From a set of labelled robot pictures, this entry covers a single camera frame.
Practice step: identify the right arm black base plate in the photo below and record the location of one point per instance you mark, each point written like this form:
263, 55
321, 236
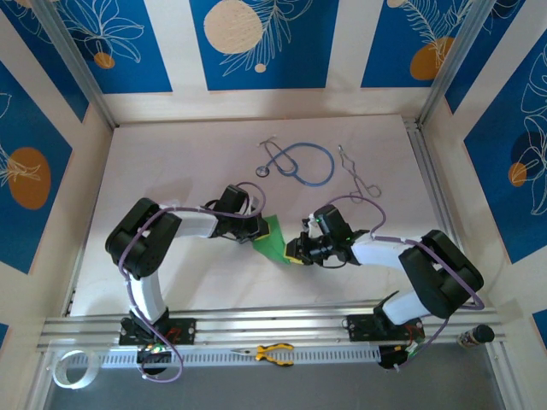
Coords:
359, 326

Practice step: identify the yellow black pliers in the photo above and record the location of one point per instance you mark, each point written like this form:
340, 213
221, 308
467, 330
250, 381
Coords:
262, 352

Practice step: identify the small bottle with black cap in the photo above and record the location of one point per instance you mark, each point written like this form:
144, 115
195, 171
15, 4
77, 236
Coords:
483, 333

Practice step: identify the clear tape roll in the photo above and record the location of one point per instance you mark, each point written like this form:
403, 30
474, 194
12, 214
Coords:
57, 371

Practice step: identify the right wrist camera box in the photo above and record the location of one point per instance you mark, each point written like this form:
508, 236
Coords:
309, 230

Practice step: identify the green square paper sheet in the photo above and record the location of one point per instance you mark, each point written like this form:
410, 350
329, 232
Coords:
275, 245

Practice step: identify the long aluminium mounting rail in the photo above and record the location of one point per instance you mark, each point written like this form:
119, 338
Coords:
278, 329

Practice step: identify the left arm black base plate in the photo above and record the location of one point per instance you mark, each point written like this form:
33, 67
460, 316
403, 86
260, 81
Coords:
188, 331

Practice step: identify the aluminium side rail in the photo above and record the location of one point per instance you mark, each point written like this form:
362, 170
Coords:
421, 149
70, 305

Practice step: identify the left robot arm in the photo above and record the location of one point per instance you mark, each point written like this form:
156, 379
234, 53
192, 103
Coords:
141, 239

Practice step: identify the aluminium frame post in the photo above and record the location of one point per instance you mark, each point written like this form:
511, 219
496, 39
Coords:
81, 72
453, 60

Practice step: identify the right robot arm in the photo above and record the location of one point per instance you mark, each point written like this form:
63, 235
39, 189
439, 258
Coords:
444, 269

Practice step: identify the blue stethoscope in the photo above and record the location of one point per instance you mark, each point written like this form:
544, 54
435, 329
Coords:
262, 171

